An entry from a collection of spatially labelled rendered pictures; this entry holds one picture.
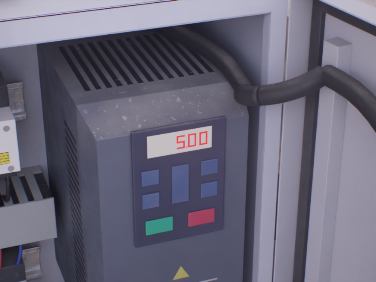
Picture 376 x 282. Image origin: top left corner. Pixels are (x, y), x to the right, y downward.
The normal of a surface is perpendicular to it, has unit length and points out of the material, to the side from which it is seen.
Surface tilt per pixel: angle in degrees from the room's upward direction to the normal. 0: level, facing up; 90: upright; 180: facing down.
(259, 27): 90
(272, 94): 68
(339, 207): 90
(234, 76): 46
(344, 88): 75
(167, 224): 90
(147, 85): 0
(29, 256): 90
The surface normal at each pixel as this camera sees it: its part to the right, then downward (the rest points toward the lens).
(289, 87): -0.27, -0.03
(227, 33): -0.94, 0.16
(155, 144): 0.35, 0.44
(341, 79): -0.54, -0.40
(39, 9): 0.00, -0.88
